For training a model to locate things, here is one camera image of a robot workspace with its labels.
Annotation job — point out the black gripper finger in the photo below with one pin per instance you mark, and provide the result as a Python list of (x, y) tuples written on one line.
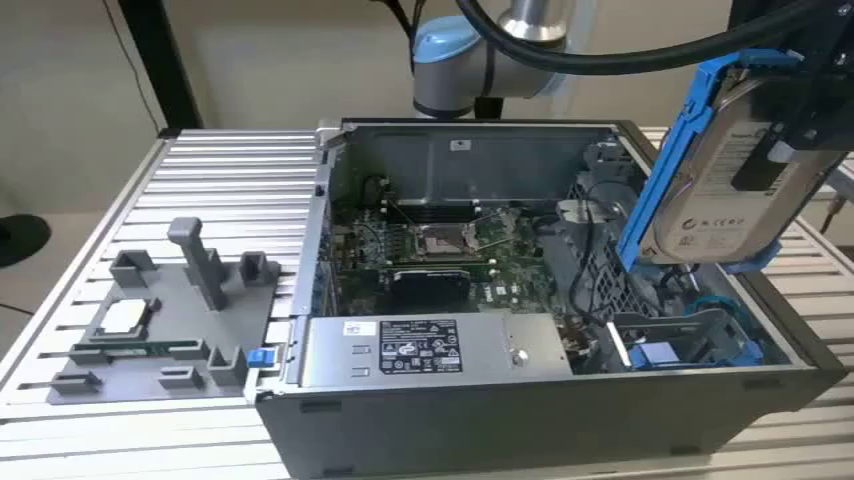
[(761, 167)]

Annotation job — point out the hard disk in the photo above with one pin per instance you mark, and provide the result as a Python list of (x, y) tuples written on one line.
[(708, 200)]

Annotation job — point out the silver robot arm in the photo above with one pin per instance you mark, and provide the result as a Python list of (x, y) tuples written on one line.
[(461, 75)]

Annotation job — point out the grey metal disk bay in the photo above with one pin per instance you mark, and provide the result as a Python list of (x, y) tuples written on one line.
[(604, 222)]

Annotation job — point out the black RAM slot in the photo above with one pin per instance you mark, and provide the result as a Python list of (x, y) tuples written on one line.
[(441, 258), (441, 216), (441, 206), (484, 267)]

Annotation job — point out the blue plastic clip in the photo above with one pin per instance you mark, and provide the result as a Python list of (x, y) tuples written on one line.
[(717, 301)]

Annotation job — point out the green motherboard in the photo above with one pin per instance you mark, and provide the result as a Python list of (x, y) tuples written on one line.
[(514, 260)]

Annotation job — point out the CPU socket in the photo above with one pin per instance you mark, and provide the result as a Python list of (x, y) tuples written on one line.
[(441, 245)]

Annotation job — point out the metal locking lever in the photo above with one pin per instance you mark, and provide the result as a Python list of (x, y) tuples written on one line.
[(404, 212)]

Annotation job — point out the black graphics card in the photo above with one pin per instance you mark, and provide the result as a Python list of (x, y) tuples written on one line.
[(428, 292)]

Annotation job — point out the dark grey PC case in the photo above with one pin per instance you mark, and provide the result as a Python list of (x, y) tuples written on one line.
[(468, 425)]

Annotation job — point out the silver power supply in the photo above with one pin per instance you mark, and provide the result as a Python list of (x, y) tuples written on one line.
[(334, 360)]

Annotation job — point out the blue case latch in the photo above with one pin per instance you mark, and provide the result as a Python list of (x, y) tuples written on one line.
[(261, 358)]

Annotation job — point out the grey parts rack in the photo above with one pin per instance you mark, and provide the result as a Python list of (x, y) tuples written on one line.
[(168, 300)]

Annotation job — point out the green RAM stick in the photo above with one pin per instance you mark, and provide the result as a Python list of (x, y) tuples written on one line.
[(154, 346)]

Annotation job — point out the silver CPU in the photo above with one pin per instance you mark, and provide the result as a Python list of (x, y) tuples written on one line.
[(123, 317)]

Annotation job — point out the black round base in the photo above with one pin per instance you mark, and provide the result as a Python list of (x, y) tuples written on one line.
[(23, 240)]

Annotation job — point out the black upright post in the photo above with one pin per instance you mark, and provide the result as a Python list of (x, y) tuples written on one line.
[(168, 75)]

